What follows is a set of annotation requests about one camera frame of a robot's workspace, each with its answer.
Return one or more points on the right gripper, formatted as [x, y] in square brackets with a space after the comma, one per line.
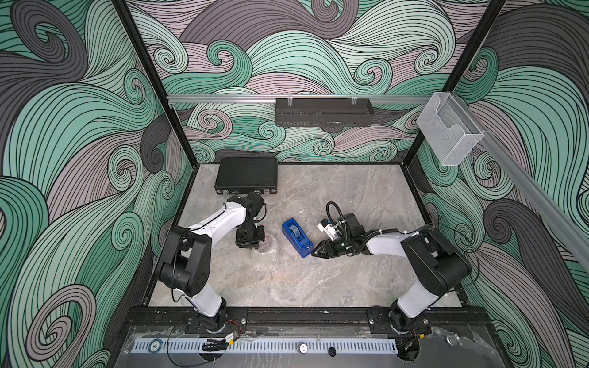
[323, 245]

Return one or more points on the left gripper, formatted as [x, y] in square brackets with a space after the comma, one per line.
[251, 244]

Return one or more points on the clear bubble wrap sheet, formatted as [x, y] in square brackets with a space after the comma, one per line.
[277, 247]

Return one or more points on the blue tape dispenser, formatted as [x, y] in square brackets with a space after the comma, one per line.
[297, 237]

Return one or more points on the white mug red inside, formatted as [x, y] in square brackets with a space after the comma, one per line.
[268, 245]

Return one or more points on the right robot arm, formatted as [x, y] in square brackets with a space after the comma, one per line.
[435, 261]

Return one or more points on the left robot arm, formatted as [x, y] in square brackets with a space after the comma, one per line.
[184, 263]

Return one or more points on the black carrying case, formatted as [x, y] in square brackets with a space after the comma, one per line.
[247, 175]

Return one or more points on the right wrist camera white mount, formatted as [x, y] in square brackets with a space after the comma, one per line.
[331, 230]

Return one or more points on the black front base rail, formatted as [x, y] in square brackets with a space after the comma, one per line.
[378, 320]

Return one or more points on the black wall tray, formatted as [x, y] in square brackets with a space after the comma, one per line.
[323, 112]

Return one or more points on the white slotted cable duct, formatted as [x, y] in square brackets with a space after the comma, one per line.
[269, 346]

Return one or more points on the aluminium back rail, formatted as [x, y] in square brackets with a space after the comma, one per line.
[270, 99]

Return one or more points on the aluminium rail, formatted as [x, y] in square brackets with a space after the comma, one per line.
[270, 99]
[524, 155]

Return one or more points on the clear plastic wall bin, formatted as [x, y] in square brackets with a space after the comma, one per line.
[450, 128]

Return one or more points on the aluminium right rail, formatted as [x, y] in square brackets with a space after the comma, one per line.
[524, 155]

